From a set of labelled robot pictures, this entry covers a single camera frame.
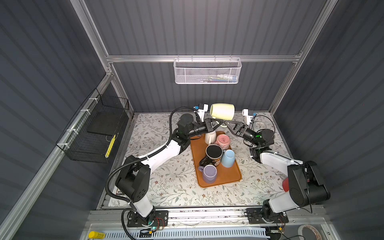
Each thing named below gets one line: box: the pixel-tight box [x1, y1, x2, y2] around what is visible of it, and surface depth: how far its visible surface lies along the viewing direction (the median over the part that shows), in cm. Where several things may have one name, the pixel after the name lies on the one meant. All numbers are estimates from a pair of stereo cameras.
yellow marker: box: [88, 231, 106, 239], surface depth 64 cm
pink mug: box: [214, 134, 231, 150], surface depth 93 cm
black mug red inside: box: [198, 144, 223, 168], surface depth 88 cm
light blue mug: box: [221, 149, 235, 168], surface depth 88 cm
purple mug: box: [198, 164, 218, 184], surface depth 83 cm
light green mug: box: [209, 103, 235, 127], surface depth 71 cm
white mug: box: [205, 130, 217, 145], surface depth 98 cm
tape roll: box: [298, 224, 323, 240], surface depth 70 cm
